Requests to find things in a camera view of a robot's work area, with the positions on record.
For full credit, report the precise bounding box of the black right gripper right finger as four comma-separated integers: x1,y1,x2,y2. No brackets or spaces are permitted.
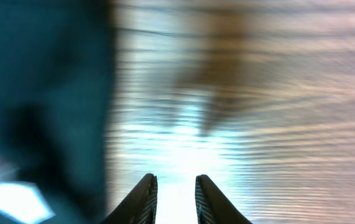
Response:
195,174,252,224

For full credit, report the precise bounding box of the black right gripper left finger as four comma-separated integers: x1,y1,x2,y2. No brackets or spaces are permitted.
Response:
100,174,158,224

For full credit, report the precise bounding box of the black t-shirt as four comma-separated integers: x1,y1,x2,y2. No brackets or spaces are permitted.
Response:
0,0,114,223

